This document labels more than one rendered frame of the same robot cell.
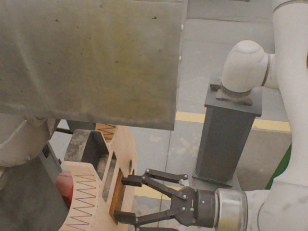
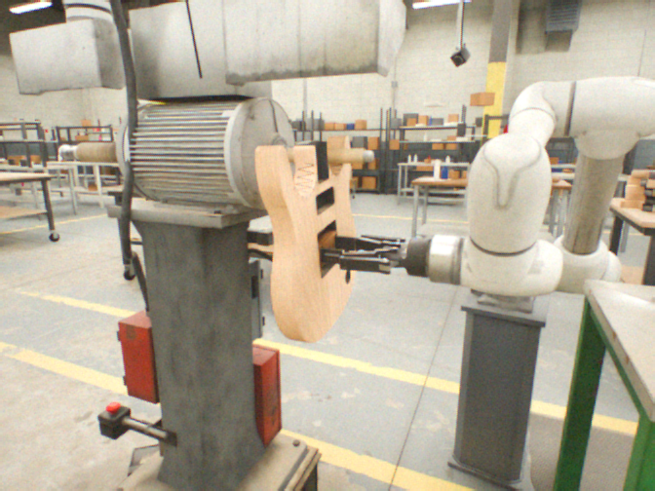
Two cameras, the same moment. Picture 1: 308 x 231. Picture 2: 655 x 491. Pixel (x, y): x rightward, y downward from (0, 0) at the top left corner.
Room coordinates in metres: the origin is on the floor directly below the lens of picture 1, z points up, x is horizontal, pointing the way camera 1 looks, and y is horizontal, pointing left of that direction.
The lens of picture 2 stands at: (-0.51, -0.11, 1.27)
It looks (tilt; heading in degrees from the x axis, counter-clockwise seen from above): 14 degrees down; 15
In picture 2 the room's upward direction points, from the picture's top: straight up
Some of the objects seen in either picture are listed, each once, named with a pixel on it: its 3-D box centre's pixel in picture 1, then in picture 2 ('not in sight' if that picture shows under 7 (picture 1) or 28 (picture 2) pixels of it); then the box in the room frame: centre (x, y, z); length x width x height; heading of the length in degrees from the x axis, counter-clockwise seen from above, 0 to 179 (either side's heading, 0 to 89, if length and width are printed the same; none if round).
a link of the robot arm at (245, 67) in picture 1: (244, 65); not in sight; (1.04, -0.43, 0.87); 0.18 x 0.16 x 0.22; 75
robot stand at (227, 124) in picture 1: (223, 134); (497, 383); (1.04, -0.42, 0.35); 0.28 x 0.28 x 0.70; 73
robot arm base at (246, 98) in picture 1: (231, 86); (501, 292); (1.05, -0.40, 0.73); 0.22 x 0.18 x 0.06; 73
